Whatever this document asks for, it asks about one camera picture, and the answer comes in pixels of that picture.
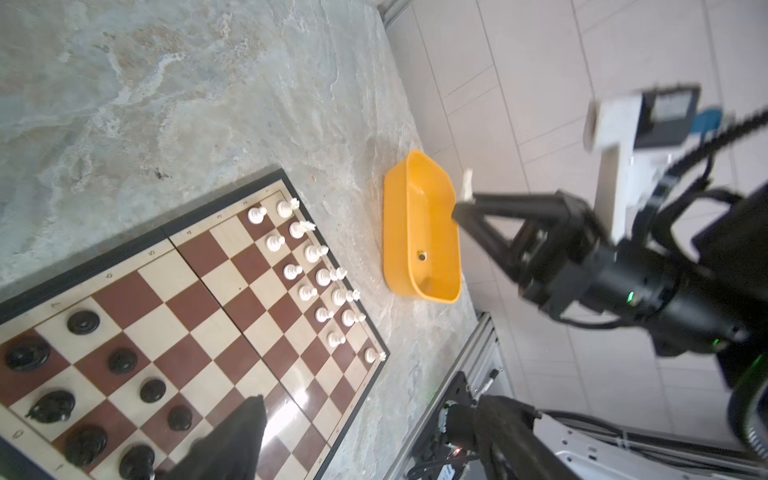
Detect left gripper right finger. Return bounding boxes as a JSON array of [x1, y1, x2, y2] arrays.
[[473, 395, 577, 479]]

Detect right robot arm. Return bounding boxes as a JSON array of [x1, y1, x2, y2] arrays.
[[452, 110, 767, 458]]

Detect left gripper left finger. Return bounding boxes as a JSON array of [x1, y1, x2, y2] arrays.
[[162, 395, 267, 480]]

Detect yellow plastic bowl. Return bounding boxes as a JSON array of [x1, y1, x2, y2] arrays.
[[383, 150, 462, 304]]

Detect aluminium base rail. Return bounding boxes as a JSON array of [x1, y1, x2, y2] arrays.
[[385, 311, 514, 479]]

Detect folding chess board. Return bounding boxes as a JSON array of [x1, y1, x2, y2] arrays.
[[1, 170, 389, 479]]

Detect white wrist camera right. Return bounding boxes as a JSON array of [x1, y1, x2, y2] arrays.
[[583, 84, 724, 242]]

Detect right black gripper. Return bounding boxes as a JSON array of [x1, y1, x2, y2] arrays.
[[452, 191, 609, 318]]

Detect white chess piece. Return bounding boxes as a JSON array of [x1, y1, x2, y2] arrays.
[[459, 169, 474, 203]]

